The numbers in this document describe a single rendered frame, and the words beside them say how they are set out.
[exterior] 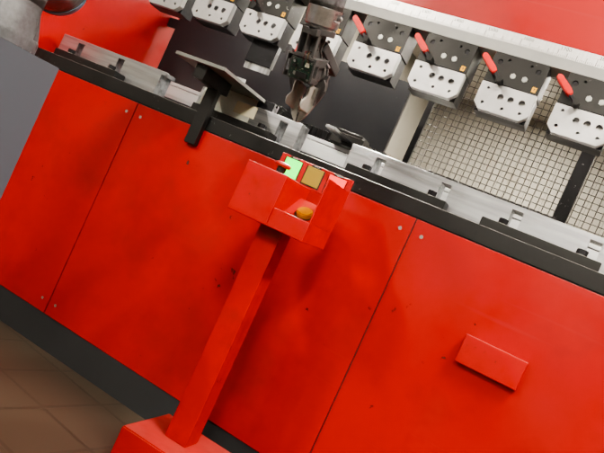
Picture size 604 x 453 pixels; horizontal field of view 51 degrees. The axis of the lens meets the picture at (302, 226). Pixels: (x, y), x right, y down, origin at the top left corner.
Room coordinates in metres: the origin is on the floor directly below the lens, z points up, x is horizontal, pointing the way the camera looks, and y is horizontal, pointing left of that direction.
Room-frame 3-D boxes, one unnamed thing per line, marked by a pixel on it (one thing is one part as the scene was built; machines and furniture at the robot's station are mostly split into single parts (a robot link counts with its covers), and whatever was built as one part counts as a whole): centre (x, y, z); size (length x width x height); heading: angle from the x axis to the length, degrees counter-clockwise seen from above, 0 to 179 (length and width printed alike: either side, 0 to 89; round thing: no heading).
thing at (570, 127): (1.65, -0.55, 1.26); 0.15 x 0.09 x 0.17; 66
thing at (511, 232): (1.59, -0.56, 0.89); 0.30 x 0.05 x 0.03; 66
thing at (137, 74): (2.26, 0.85, 0.92); 0.50 x 0.06 x 0.10; 66
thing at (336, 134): (2.06, -0.01, 1.01); 0.26 x 0.12 x 0.05; 156
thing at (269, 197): (1.48, 0.05, 0.75); 0.20 x 0.16 x 0.18; 69
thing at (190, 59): (1.91, 0.40, 1.00); 0.26 x 0.18 x 0.01; 156
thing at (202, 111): (1.87, 0.42, 0.88); 0.14 x 0.04 x 0.22; 156
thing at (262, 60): (2.04, 0.34, 1.13); 0.10 x 0.02 x 0.10; 66
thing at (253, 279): (1.48, 0.05, 0.39); 0.06 x 0.06 x 0.54; 69
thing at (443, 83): (1.81, -0.18, 1.26); 0.15 x 0.09 x 0.17; 66
